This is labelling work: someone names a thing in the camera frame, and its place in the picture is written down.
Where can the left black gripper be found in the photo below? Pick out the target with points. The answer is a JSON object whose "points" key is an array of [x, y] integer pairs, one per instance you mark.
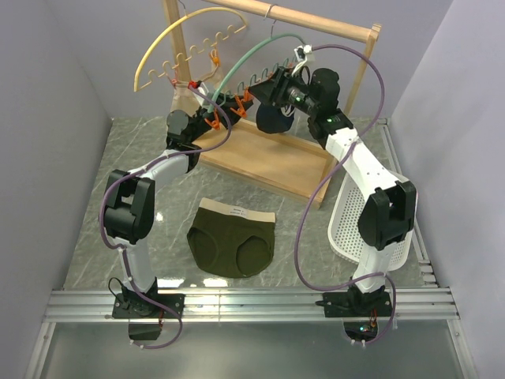
{"points": [[230, 102]]}

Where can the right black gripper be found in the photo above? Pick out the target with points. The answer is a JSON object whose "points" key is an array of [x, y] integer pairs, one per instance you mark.
{"points": [[278, 86]]}

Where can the green wire hanger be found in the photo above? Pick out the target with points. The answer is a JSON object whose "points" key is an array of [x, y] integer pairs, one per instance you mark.
{"points": [[259, 54]]}

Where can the olive green underwear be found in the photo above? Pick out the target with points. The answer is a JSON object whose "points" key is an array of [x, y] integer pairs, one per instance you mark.
{"points": [[231, 241]]}

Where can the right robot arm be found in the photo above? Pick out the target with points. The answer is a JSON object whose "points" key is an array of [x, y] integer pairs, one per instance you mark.
{"points": [[374, 205]]}

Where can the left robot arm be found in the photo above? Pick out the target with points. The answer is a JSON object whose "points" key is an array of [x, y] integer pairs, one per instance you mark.
{"points": [[127, 213]]}

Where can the end orange clip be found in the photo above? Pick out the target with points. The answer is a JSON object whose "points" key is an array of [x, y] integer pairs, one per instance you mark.
{"points": [[214, 123]]}

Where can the navy blue underwear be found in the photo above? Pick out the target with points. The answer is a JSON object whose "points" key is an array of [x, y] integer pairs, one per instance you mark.
{"points": [[273, 120]]}

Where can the beige underwear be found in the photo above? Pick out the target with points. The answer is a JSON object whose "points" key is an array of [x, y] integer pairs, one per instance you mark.
{"points": [[185, 100]]}

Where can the orange clip on yellow hanger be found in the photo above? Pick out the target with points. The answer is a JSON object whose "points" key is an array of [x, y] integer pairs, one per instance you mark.
{"points": [[214, 56]]}

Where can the yellow plastic hanger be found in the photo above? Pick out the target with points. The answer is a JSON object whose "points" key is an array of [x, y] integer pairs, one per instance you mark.
{"points": [[194, 49]]}

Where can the wooden clothes rack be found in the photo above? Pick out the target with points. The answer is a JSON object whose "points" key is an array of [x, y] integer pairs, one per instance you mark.
{"points": [[281, 163]]}

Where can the white perforated plastic basket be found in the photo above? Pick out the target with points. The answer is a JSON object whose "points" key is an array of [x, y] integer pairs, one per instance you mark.
{"points": [[343, 234]]}

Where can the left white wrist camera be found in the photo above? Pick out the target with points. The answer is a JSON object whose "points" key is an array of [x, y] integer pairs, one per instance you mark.
{"points": [[200, 92]]}

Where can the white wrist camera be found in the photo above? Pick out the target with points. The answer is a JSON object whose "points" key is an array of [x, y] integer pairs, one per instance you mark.
{"points": [[304, 57], [200, 92]]}

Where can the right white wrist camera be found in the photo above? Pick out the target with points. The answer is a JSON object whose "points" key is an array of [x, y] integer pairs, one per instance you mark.
{"points": [[304, 57]]}

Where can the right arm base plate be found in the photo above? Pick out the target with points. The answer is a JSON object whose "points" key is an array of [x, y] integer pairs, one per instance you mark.
{"points": [[350, 304]]}

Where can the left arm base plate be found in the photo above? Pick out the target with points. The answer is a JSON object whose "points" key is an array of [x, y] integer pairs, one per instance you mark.
{"points": [[131, 306]]}

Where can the aluminium mounting rail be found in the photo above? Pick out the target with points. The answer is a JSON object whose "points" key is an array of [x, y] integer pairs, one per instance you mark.
{"points": [[84, 299]]}

